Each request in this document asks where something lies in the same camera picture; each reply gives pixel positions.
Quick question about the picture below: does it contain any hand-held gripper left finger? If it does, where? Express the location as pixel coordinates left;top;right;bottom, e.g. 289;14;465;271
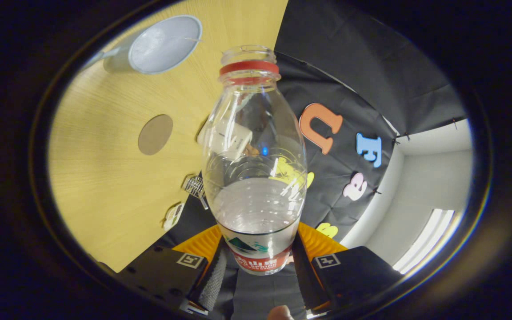
98;224;230;314

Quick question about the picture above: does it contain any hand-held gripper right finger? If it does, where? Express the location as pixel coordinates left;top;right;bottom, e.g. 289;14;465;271
292;222;403;312

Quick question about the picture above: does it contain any clear plastic juice bottle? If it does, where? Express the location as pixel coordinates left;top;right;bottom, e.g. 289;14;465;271
201;44;308;276

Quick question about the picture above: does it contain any pale grey cup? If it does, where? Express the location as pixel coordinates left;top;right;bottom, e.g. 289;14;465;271
83;15;203;75

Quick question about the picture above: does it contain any white divided seasoning dish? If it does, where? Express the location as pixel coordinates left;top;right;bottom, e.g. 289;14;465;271
163;202;184;231

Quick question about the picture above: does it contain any white toaster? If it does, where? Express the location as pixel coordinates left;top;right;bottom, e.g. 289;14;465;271
197;118;253;160

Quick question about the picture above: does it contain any wooden table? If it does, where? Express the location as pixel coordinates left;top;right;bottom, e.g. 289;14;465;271
47;0;290;272

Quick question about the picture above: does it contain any metal wire basket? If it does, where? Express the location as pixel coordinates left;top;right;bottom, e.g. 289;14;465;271
184;175;209;210

